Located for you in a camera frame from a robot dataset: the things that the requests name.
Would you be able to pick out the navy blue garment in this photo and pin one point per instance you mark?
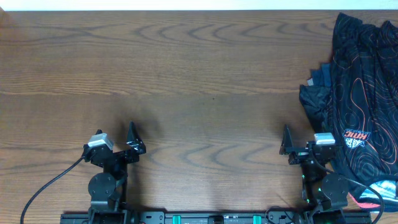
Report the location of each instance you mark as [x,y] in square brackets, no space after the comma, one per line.
[321,76]

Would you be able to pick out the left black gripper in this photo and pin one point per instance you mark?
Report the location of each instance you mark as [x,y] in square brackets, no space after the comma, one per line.
[119,154]

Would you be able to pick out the black orange patterned jersey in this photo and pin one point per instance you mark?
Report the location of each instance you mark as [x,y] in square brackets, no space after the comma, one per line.
[360,107]

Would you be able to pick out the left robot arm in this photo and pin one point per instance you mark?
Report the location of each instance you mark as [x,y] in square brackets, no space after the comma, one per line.
[108,189]

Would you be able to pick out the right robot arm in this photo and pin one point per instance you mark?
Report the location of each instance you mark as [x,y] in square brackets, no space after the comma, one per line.
[325,193]

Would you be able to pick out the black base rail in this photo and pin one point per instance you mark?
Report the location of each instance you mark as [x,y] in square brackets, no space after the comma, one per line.
[270,217]

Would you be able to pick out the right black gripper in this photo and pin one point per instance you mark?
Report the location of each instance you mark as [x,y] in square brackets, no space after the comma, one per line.
[300,153]

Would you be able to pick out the red garment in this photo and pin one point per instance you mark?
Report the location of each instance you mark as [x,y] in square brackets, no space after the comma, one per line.
[365,205]

